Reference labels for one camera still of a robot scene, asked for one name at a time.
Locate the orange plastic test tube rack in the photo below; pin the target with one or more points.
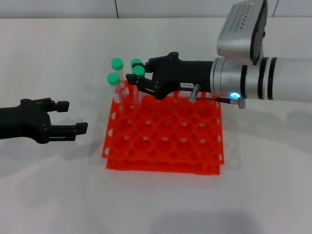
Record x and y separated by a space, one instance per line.
156 132

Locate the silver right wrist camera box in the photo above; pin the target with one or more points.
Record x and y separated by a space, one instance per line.
239 36

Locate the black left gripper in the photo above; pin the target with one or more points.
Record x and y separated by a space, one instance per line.
24 120

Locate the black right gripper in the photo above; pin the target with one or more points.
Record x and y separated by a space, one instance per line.
185 75

